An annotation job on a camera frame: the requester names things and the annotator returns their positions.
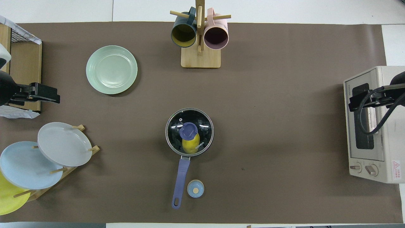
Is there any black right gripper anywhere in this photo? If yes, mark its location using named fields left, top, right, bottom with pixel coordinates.
left=349, top=71, right=405, bottom=112

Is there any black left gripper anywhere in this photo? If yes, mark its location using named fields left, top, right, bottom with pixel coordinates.
left=0, top=71, right=60, bottom=106

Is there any glass lid purple knob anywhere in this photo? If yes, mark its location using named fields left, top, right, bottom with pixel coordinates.
left=165, top=108, right=214, bottom=157

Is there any yellow potato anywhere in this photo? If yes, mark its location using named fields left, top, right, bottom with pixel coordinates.
left=182, top=132, right=201, bottom=155

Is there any grey plate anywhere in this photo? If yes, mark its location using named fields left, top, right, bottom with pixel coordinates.
left=37, top=122, right=93, bottom=167

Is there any mint green plate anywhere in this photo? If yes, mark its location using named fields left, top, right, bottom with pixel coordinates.
left=86, top=45, right=138, bottom=95

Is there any light blue plate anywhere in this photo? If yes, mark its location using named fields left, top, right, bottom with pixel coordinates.
left=0, top=141, right=64, bottom=190

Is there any wooden plate rack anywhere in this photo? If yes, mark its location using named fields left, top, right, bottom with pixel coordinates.
left=13, top=124, right=100, bottom=202

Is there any yellow plate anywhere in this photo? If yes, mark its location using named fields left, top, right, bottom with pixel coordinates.
left=0, top=171, right=31, bottom=216

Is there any white checkered cloth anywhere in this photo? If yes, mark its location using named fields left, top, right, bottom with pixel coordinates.
left=0, top=105, right=41, bottom=119
left=0, top=16, right=42, bottom=45

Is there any beige toaster oven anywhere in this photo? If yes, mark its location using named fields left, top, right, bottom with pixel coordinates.
left=344, top=66, right=405, bottom=184

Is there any brown table mat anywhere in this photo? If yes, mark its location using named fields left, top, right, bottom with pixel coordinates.
left=0, top=22, right=404, bottom=224

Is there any dark teal mug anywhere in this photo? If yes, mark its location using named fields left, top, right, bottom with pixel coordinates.
left=171, top=7, right=197, bottom=48

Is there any wooden mug tree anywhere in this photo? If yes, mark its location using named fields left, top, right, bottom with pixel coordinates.
left=170, top=0, right=232, bottom=69

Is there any pink mug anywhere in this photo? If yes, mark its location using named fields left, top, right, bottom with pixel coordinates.
left=203, top=8, right=229, bottom=50

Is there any small blue round shaker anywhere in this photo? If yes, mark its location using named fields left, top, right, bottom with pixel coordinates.
left=187, top=180, right=205, bottom=198

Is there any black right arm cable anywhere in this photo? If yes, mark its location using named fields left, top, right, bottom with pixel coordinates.
left=358, top=86, right=405, bottom=136

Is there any wooden shelf with wire basket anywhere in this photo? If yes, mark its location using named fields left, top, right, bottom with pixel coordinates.
left=0, top=24, right=42, bottom=113

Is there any black pot purple handle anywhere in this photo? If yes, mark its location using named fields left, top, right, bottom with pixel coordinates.
left=165, top=108, right=215, bottom=209

